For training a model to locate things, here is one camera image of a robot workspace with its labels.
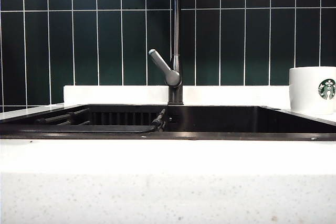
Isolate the grey faucet lever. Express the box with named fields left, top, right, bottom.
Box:
left=148, top=49, right=182, bottom=88

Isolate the white mug with green logo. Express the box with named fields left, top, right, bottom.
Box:
left=288, top=66, right=336, bottom=115

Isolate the black kitchen sink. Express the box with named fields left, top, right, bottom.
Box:
left=0, top=104, right=336, bottom=141

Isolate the dark metal faucet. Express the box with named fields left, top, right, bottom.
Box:
left=167, top=0, right=184, bottom=106

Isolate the black sink drain rack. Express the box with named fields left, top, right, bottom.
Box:
left=0, top=108, right=166, bottom=133

